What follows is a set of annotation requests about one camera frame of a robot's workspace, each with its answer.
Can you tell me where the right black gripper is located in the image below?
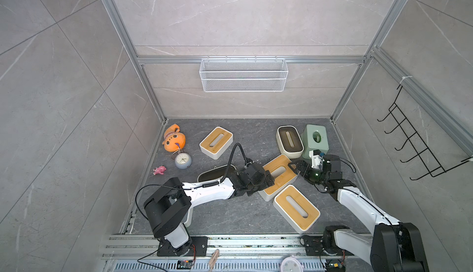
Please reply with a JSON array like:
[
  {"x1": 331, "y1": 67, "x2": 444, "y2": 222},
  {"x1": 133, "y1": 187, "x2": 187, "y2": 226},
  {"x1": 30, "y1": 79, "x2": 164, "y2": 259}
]
[{"x1": 289, "y1": 160, "x2": 328, "y2": 186}]

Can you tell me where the large bamboo lid tissue box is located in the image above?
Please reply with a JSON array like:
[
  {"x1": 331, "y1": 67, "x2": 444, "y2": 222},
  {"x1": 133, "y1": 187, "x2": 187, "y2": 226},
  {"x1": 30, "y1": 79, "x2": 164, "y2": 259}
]
[{"x1": 258, "y1": 154, "x2": 297, "y2": 202}]

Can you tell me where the green tissue box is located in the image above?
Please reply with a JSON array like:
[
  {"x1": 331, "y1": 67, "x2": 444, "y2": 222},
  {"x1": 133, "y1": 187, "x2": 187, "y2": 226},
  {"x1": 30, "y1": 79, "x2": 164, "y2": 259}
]
[{"x1": 302, "y1": 124, "x2": 329, "y2": 159}]

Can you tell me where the small bamboo lid tissue box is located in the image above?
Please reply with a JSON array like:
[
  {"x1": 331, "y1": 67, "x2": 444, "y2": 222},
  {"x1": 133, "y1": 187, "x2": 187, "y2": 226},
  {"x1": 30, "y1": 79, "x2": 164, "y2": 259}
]
[{"x1": 199, "y1": 127, "x2": 234, "y2": 160}]

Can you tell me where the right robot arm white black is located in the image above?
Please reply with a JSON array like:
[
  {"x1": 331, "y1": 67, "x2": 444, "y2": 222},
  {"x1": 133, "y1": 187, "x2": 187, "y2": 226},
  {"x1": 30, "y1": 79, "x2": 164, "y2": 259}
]
[{"x1": 289, "y1": 152, "x2": 429, "y2": 272}]

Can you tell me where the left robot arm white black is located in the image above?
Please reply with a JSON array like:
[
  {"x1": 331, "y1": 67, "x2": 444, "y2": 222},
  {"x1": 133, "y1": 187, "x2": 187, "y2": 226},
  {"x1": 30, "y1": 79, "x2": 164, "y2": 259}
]
[{"x1": 142, "y1": 163, "x2": 275, "y2": 254}]

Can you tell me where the front bamboo lid tissue box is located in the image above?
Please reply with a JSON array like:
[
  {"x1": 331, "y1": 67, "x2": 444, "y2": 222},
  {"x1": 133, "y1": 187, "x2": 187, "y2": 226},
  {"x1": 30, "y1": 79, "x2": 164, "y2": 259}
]
[{"x1": 273, "y1": 184, "x2": 321, "y2": 234}]

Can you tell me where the grey lid white tissue box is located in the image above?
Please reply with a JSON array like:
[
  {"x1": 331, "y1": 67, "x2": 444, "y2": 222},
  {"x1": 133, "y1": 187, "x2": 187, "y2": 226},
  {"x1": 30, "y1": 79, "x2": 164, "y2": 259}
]
[{"x1": 182, "y1": 208, "x2": 193, "y2": 228}]

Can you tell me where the cream box dark lid back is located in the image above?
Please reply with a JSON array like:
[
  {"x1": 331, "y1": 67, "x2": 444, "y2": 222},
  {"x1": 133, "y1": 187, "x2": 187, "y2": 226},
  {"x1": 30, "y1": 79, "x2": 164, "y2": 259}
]
[{"x1": 276, "y1": 125, "x2": 304, "y2": 159}]

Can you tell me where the cream box dark lid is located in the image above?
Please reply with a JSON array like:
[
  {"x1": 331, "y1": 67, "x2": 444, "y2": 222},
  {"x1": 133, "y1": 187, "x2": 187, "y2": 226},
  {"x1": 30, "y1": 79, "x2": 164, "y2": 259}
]
[
  {"x1": 276, "y1": 125, "x2": 304, "y2": 159},
  {"x1": 197, "y1": 164, "x2": 237, "y2": 183}
]

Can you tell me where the cream box dark lid left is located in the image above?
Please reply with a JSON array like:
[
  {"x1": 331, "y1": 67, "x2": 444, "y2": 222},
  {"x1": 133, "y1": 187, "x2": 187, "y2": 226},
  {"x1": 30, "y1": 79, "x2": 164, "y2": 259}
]
[{"x1": 197, "y1": 164, "x2": 237, "y2": 183}]

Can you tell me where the pink round object front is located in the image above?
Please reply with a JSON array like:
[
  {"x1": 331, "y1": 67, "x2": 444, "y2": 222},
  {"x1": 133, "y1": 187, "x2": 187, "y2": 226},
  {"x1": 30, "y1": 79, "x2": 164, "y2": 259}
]
[{"x1": 280, "y1": 256, "x2": 304, "y2": 272}]

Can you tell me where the small grey alarm clock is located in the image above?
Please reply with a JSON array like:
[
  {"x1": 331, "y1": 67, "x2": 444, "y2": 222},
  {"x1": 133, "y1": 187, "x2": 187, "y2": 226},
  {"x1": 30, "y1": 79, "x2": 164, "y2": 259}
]
[{"x1": 174, "y1": 152, "x2": 192, "y2": 170}]

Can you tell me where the orange plush toy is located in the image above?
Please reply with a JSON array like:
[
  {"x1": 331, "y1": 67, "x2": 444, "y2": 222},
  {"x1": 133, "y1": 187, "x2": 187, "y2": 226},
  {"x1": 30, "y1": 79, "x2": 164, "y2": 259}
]
[{"x1": 162, "y1": 124, "x2": 186, "y2": 153}]

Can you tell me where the small pink toy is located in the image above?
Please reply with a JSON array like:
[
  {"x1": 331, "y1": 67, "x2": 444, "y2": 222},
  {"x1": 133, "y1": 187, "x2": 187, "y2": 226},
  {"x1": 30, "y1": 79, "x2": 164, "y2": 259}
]
[{"x1": 153, "y1": 166, "x2": 167, "y2": 175}]

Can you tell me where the small circuit board front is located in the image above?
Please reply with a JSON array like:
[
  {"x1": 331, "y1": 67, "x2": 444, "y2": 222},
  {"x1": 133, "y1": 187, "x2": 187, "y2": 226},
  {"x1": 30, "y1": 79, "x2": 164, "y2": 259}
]
[{"x1": 176, "y1": 260, "x2": 195, "y2": 270}]

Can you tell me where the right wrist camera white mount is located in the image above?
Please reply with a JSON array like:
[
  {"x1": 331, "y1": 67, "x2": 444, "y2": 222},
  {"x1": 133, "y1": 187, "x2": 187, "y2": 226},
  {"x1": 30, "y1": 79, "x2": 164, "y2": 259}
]
[{"x1": 309, "y1": 149, "x2": 324, "y2": 170}]

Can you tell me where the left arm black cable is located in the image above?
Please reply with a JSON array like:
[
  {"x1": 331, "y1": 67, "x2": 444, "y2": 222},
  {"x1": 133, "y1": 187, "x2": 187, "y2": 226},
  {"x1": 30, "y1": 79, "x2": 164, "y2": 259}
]
[{"x1": 219, "y1": 143, "x2": 254, "y2": 184}]

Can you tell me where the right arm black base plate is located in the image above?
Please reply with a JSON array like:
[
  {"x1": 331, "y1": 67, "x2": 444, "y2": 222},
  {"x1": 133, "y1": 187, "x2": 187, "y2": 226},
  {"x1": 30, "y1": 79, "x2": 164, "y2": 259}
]
[{"x1": 299, "y1": 235, "x2": 343, "y2": 257}]

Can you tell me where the wooden brush handle front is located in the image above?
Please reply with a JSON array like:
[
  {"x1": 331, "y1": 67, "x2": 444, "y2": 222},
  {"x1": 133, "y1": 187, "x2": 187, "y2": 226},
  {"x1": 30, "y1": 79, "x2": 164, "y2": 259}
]
[{"x1": 208, "y1": 249, "x2": 220, "y2": 272}]

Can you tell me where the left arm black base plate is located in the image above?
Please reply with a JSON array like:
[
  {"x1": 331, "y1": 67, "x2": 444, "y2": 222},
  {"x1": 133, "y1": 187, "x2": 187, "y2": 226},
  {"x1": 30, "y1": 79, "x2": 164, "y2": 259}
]
[{"x1": 156, "y1": 236, "x2": 208, "y2": 257}]

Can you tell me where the black wire hook rack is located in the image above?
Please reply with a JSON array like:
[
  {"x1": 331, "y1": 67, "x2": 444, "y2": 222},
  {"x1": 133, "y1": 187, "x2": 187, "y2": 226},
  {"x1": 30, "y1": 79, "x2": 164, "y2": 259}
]
[{"x1": 377, "y1": 84, "x2": 473, "y2": 181}]

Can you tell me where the white wire mesh basket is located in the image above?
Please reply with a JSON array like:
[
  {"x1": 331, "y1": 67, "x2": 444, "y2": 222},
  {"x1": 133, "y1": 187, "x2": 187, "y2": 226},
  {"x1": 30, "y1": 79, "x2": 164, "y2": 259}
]
[{"x1": 199, "y1": 58, "x2": 289, "y2": 93}]

